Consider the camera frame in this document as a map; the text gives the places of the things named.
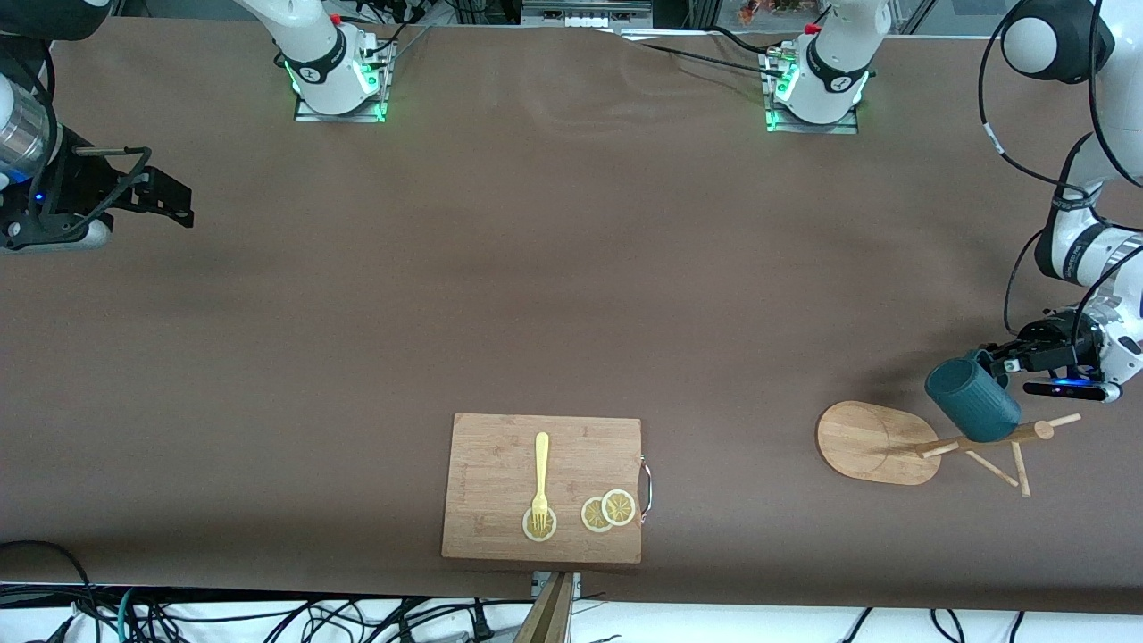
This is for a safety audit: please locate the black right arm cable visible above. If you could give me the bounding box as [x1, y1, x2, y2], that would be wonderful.
[0, 36, 153, 229]

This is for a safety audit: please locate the bamboo cutting board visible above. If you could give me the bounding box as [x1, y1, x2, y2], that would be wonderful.
[441, 413, 654, 564]

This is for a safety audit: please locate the yellow plastic fork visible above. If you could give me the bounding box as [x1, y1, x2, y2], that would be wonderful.
[531, 432, 551, 530]

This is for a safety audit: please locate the grey power strip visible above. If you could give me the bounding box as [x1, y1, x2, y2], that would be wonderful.
[521, 0, 654, 29]

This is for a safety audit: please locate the wooden mug rack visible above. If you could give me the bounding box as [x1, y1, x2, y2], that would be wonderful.
[816, 400, 1082, 498]

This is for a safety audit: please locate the dark teal mug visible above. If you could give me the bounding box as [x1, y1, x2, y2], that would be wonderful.
[924, 349, 1022, 445]

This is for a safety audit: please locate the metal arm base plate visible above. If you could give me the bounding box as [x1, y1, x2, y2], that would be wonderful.
[293, 40, 391, 124]
[764, 49, 861, 136]

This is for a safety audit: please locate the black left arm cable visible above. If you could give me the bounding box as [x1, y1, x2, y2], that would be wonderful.
[978, 0, 1143, 345]

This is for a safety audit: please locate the black cable on table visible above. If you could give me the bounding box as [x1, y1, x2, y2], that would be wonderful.
[625, 25, 791, 79]

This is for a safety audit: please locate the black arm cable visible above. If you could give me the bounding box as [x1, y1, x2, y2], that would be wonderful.
[0, 36, 153, 229]
[978, 0, 1143, 345]

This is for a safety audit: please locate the wooden post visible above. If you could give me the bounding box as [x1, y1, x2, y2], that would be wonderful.
[513, 572, 574, 643]

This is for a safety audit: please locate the thick black floor cable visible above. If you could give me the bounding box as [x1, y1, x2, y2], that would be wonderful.
[0, 539, 101, 643]

